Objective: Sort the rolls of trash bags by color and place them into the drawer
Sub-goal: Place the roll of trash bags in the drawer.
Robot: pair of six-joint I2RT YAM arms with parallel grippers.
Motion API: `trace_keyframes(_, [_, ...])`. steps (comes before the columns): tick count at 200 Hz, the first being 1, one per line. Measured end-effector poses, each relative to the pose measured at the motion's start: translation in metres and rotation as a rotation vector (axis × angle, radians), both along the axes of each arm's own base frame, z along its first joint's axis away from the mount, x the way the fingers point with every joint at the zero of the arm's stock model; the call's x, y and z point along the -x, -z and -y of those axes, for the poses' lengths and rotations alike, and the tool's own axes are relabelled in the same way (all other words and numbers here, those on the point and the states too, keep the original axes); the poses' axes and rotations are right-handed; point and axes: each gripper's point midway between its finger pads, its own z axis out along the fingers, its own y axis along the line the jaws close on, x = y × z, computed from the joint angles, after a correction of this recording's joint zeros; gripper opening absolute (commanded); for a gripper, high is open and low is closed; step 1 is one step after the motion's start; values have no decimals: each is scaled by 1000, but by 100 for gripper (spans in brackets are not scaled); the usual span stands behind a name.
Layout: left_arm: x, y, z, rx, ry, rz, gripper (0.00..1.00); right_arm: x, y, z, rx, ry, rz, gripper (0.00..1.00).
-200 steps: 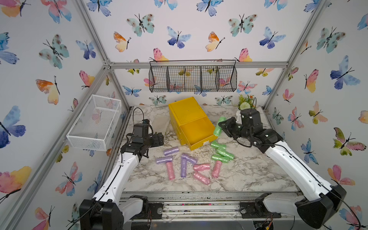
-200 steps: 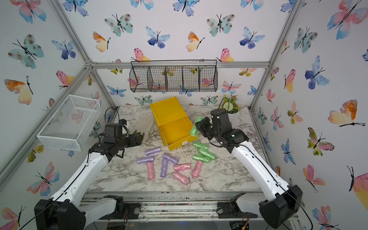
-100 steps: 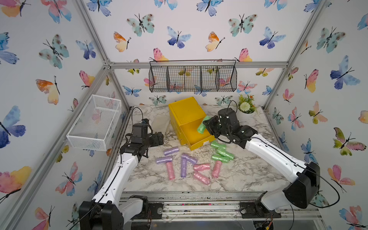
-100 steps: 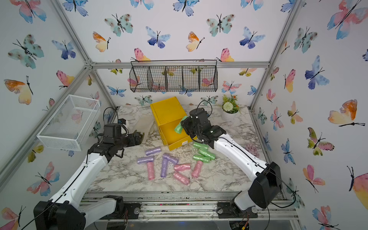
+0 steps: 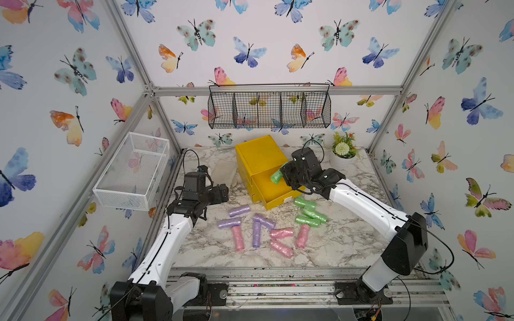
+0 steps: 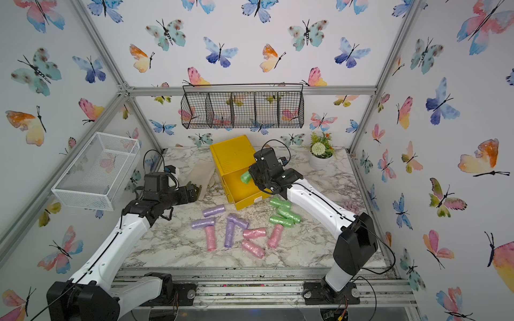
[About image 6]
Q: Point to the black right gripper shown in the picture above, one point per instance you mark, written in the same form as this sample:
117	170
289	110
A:
253	168

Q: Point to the green roll top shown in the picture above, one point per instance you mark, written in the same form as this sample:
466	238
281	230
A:
278	203

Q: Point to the pink roll bottom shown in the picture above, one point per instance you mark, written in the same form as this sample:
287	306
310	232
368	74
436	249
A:
252	248

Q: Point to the pink roll right upright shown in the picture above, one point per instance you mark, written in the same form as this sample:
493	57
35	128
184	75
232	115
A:
275	237

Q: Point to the white mesh wall basket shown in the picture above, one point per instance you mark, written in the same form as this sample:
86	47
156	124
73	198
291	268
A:
100	170

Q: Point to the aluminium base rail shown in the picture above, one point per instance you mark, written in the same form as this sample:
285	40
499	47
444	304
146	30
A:
270	287

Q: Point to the yellow three-drawer box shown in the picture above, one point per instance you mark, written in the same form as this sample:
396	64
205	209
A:
233	158

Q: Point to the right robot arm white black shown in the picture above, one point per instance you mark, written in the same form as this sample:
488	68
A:
356	241

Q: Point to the purple roll upper left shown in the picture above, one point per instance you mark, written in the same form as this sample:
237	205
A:
219	209

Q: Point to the purple roll upright centre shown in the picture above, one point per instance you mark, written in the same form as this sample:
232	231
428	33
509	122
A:
229	237

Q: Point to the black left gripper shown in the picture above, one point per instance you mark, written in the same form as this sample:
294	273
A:
193	194

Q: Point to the green roll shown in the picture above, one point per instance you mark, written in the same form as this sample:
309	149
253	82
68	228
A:
246	177
276	220
286	213
278	203

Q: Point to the beige green work glove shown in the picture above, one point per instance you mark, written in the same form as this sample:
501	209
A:
201	176

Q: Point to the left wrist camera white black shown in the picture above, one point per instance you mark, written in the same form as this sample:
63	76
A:
170	169

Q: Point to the pink roll left upright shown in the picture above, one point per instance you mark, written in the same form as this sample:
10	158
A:
211	238

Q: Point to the pink roll centre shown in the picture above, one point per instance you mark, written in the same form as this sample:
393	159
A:
254	233

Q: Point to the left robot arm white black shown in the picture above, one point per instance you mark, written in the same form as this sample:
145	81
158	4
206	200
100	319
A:
90	295

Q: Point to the purple roll angled centre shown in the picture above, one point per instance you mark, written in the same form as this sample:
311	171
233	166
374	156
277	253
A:
242	223

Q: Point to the black wire wall basket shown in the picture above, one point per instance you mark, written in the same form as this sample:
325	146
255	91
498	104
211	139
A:
236	106

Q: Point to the white pot with green plant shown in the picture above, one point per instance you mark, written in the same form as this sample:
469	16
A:
321	150

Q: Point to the pink roll upright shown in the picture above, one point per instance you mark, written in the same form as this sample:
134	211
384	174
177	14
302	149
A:
275	237
211	238

